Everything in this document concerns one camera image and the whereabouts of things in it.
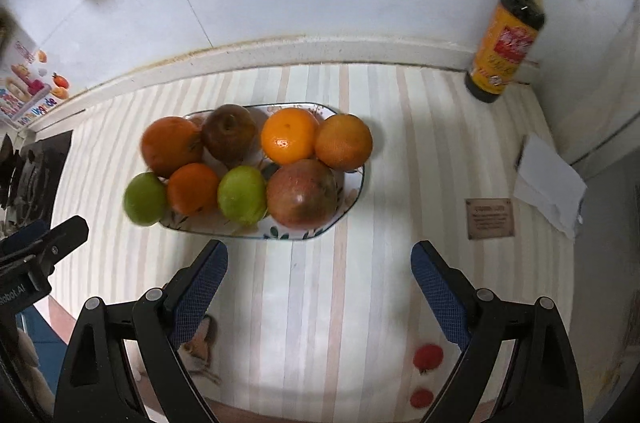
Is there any dark orange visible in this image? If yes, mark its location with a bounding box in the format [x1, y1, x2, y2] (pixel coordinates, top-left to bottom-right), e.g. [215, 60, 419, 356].
[314, 114, 374, 171]

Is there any white folded cloth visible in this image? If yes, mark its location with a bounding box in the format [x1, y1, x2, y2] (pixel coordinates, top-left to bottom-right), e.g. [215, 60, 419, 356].
[513, 134, 588, 239]

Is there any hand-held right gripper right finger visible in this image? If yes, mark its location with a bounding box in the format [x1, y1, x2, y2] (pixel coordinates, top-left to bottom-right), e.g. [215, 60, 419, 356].
[411, 240, 585, 423]

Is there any brown label patch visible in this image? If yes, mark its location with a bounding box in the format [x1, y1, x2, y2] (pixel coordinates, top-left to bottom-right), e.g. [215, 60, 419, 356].
[466, 198, 515, 240]

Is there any green apple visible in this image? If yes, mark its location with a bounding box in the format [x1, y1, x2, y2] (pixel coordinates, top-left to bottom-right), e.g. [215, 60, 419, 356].
[217, 166, 268, 226]
[124, 172, 170, 226]

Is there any striped tablecloth with cat print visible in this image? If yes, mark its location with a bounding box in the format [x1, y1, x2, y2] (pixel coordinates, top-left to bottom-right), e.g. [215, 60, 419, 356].
[50, 63, 576, 423]

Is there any small orange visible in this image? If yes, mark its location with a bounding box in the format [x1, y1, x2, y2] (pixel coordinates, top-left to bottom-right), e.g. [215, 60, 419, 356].
[166, 163, 222, 217]

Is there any soy sauce bottle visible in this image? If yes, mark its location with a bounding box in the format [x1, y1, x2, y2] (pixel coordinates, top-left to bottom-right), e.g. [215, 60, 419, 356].
[464, 0, 557, 104]

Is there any large deep orange with stem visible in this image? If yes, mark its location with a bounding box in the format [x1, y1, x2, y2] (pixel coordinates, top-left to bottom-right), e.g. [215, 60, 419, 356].
[141, 116, 205, 178]

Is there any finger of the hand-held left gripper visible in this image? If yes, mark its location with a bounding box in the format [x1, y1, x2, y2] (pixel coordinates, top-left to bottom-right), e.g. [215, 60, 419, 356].
[0, 219, 51, 256]
[0, 215, 89, 276]

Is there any black gas stove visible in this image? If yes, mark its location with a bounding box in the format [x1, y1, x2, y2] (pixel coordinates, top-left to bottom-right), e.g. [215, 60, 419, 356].
[0, 129, 73, 224]

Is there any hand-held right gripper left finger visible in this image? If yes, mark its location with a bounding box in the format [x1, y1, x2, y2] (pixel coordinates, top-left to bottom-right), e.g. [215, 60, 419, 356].
[52, 239, 229, 423]

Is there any red-brown apple front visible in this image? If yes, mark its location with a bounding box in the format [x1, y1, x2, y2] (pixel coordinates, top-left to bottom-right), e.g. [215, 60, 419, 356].
[266, 159, 339, 230]

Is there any oval patterned ceramic plate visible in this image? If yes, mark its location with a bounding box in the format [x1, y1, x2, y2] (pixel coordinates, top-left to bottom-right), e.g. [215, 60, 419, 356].
[157, 103, 366, 241]

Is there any blue base cabinet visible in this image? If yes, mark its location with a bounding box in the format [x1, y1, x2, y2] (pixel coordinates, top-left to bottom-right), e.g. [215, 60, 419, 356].
[20, 303, 71, 349]

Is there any cherry tomato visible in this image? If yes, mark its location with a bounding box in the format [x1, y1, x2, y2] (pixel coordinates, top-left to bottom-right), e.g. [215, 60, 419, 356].
[413, 343, 444, 375]
[410, 387, 435, 409]

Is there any brown apple back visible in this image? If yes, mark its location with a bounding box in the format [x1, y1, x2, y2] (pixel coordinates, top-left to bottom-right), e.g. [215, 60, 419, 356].
[201, 104, 266, 164]

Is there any bright orange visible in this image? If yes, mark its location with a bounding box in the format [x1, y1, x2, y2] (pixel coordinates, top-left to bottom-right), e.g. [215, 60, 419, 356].
[261, 107, 320, 165]

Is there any colourful wall sticker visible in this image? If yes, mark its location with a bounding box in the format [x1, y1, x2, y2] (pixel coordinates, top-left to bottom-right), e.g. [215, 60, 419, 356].
[0, 28, 71, 129]

